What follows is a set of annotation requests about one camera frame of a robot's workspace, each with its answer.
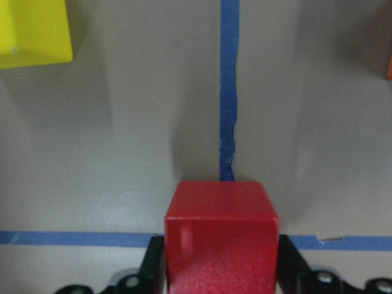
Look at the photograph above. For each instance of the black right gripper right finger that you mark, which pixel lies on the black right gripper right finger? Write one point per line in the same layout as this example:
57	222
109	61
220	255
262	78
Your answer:
293	271

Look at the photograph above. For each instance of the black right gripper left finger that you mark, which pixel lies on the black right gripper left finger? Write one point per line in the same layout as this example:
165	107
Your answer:
152	272

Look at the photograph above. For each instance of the red wooden block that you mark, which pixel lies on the red wooden block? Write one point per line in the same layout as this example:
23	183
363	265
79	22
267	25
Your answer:
221	237

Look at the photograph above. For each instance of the orange wooden block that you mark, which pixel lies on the orange wooden block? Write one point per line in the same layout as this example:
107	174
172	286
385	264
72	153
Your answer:
389	69

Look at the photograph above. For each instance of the yellow wooden block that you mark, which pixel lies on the yellow wooden block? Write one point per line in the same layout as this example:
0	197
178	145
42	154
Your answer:
34	33

